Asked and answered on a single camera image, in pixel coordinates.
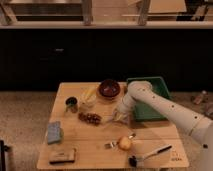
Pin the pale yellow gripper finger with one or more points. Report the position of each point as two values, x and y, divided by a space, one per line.
120 116

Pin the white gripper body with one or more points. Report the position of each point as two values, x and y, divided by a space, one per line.
126 104

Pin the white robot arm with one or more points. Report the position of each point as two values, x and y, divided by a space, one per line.
196 125

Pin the green plastic tray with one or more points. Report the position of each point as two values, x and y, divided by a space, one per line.
151 98

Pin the dark red bowl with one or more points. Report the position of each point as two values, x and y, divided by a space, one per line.
109 88

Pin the bunch of brown grapes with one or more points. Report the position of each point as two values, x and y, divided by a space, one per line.
90 118

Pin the small metal clip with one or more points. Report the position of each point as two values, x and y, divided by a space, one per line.
109 145

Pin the clear plastic container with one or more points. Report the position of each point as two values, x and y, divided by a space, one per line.
86 105

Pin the yellow banana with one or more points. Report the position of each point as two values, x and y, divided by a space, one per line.
89 94

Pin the black and white brush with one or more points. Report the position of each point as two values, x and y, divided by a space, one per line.
133 160

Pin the dark green mug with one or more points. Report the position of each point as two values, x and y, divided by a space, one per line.
72 104

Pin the brown wooden block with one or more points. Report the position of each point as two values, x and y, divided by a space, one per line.
62 156

